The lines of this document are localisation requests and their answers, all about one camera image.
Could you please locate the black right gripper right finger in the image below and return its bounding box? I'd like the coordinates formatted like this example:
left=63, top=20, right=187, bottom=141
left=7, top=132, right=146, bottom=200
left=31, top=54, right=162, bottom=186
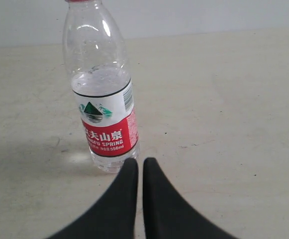
left=142, top=157, right=235, bottom=239

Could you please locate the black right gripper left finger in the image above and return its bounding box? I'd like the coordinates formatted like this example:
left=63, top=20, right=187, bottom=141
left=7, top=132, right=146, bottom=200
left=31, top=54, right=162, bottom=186
left=50, top=158, right=138, bottom=239

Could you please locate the plastic water bottle red label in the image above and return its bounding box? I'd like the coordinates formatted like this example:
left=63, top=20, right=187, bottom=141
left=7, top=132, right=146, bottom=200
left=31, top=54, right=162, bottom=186
left=63, top=0, right=139, bottom=173

